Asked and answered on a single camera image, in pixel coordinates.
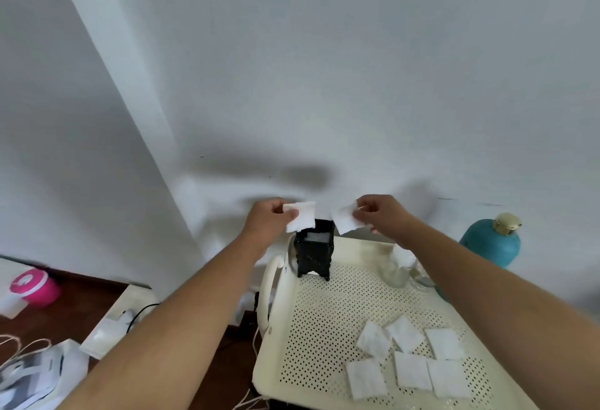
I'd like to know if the person's left hand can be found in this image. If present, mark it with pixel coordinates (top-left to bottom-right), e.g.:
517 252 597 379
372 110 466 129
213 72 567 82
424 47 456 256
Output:
240 197 300 250

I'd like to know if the person's right hand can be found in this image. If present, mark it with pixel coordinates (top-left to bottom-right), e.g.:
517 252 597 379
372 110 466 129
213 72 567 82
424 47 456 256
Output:
352 195 418 243

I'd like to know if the square white cotton pad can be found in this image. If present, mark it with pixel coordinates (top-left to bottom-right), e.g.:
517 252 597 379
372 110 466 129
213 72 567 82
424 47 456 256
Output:
330 203 372 235
285 201 317 233

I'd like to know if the person's left forearm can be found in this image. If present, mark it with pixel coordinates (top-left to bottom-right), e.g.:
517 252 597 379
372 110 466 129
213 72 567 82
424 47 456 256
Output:
55 229 284 410

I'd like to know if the person's right forearm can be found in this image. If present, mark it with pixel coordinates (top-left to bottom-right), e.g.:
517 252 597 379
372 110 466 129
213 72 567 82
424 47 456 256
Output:
391 218 600 410

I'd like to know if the black ornate pad holder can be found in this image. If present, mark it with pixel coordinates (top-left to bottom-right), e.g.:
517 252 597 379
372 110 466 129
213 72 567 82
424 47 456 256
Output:
293 219 336 282

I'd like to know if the clear glass jar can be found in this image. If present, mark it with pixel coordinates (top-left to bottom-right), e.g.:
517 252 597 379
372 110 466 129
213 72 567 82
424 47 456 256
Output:
409 259 439 294
381 245 414 289

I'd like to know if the cream perforated cart tray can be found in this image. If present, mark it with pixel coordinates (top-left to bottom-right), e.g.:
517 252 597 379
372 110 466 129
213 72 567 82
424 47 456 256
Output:
252 235 540 410

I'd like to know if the teal bottle with gold cap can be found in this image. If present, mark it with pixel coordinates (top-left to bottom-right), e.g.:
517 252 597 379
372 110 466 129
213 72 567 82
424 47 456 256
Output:
458 212 523 270

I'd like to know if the spread of white cotton pads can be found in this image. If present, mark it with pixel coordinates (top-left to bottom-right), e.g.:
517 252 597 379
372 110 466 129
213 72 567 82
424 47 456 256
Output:
346 314 473 401

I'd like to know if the white flat box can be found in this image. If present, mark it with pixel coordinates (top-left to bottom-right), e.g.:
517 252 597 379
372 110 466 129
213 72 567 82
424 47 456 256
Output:
80 284 161 360

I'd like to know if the pink round container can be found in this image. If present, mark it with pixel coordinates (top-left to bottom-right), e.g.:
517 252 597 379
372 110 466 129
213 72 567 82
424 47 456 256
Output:
10 269 62 308

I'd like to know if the white paper slip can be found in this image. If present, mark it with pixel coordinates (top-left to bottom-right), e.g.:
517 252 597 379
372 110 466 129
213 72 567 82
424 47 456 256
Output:
0 296 25 319

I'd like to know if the white paper shopping bag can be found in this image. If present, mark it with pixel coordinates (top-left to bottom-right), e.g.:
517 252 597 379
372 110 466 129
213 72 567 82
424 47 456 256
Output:
0 335 90 410

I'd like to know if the white cable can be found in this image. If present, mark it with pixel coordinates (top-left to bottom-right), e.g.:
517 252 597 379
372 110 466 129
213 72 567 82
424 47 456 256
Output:
234 325 263 410

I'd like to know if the black cable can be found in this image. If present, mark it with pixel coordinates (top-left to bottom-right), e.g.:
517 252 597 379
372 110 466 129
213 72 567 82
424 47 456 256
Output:
126 303 161 332

